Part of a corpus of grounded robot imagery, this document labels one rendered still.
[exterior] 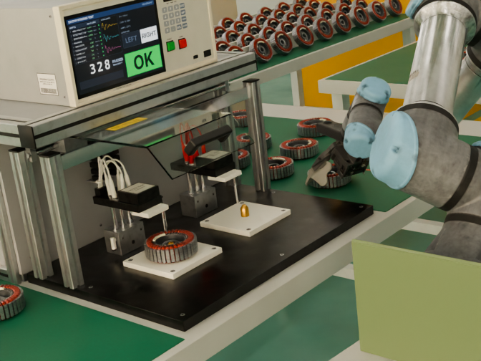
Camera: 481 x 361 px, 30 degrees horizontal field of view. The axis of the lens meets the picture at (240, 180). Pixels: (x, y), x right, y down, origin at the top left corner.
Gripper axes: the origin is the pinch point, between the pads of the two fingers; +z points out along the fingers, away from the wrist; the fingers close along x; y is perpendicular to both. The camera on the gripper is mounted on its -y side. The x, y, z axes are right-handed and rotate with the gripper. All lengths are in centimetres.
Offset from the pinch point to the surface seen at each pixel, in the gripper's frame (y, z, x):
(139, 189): 3, -21, -58
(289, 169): -9.5, 6.5, -4.5
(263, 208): 8.5, -8.0, -26.6
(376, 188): 11.2, -6.4, 5.4
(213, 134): 11, -44, -49
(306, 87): -214, 232, 196
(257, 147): -8.9, -8.1, -18.8
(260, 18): -180, 124, 112
